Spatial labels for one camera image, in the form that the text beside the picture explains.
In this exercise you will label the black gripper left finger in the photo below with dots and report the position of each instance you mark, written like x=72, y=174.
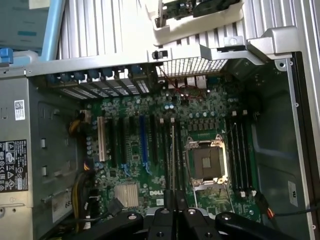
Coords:
x=162, y=225

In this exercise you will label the blue card retainer clip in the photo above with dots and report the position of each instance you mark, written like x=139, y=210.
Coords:
x=65, y=77
x=51, y=78
x=107, y=73
x=93, y=74
x=135, y=70
x=79, y=75

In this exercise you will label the silver power supply unit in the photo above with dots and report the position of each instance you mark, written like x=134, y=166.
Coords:
x=7, y=125

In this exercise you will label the short black expansion slot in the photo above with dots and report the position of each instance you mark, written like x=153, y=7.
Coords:
x=132, y=125

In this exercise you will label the white expansion slot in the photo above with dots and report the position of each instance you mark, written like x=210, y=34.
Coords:
x=101, y=140

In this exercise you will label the long black expansion slot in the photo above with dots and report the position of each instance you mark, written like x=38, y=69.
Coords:
x=153, y=140
x=122, y=140
x=112, y=142

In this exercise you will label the thin locking lever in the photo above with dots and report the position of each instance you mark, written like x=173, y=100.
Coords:
x=231, y=128
x=196, y=202

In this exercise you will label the graphics card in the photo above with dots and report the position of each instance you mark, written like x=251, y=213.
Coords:
x=215, y=7

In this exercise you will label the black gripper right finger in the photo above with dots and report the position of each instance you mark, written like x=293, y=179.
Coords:
x=195, y=225

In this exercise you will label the white parts rack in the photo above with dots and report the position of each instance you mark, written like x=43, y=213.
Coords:
x=170, y=32

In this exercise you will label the blue plastic block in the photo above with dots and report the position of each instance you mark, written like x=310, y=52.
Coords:
x=6, y=56

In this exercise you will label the white table edge frame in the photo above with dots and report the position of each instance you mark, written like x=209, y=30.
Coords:
x=52, y=30

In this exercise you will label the grey storage box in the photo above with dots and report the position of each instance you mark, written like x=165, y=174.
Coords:
x=22, y=22

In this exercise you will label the black RAM slot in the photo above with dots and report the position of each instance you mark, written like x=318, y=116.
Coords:
x=232, y=155
x=162, y=150
x=249, y=155
x=167, y=150
x=243, y=155
x=172, y=120
x=237, y=155
x=178, y=150

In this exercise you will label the green motherboard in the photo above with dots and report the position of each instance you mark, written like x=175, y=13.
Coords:
x=150, y=175

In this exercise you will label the CPU socket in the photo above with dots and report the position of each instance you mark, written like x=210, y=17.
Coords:
x=207, y=160

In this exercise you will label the silver finned chipset heatsink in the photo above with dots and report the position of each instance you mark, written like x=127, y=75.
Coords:
x=126, y=196

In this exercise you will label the grey metal PC case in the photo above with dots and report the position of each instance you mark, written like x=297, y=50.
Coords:
x=275, y=150

